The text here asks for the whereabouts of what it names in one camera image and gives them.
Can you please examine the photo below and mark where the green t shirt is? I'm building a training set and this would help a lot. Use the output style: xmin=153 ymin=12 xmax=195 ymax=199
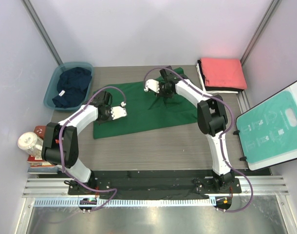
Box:
xmin=93 ymin=81 xmax=197 ymax=139

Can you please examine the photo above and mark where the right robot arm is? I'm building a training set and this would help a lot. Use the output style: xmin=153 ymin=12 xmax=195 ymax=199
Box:
xmin=145 ymin=66 xmax=235 ymax=193

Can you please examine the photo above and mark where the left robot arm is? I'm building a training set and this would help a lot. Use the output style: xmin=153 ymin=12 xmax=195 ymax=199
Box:
xmin=41 ymin=91 xmax=112 ymax=195

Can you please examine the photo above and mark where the stack of red books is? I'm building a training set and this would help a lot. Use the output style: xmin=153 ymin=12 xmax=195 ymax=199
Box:
xmin=26 ymin=125 xmax=61 ymax=175

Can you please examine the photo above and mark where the navy blue t shirt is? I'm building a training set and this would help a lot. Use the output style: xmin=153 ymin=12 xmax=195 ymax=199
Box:
xmin=52 ymin=67 xmax=92 ymax=108

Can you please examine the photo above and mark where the blue plastic basket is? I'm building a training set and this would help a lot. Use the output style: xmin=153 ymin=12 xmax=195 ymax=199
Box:
xmin=43 ymin=62 xmax=94 ymax=111

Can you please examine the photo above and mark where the folded red t shirt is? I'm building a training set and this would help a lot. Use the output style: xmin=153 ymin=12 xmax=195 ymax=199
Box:
xmin=200 ymin=58 xmax=247 ymax=90

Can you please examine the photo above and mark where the small dark red box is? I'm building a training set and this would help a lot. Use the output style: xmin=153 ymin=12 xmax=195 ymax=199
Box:
xmin=34 ymin=125 xmax=46 ymax=139

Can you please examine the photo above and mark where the clear plastic jar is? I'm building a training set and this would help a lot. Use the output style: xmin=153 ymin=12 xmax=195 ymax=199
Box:
xmin=17 ymin=132 xmax=43 ymax=158

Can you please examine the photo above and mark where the teal folding board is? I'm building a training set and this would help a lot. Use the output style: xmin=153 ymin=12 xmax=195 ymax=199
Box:
xmin=236 ymin=81 xmax=297 ymax=171

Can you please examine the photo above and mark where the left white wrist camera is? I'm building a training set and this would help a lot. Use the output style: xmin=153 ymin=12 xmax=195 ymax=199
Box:
xmin=111 ymin=106 xmax=127 ymax=120

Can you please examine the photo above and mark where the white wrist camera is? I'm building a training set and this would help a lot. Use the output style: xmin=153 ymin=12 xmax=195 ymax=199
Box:
xmin=111 ymin=106 xmax=127 ymax=120
xmin=144 ymin=79 xmax=160 ymax=94

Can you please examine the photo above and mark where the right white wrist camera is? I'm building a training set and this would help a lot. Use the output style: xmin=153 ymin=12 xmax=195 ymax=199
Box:
xmin=144 ymin=79 xmax=160 ymax=94

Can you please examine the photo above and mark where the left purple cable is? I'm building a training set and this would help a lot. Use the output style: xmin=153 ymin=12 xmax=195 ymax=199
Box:
xmin=58 ymin=85 xmax=127 ymax=212

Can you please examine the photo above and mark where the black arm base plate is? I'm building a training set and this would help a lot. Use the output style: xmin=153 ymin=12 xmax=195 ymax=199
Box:
xmin=68 ymin=170 xmax=242 ymax=195

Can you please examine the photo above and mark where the aluminium rail frame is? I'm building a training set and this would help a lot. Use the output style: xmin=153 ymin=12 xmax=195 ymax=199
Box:
xmin=22 ymin=175 xmax=289 ymax=198

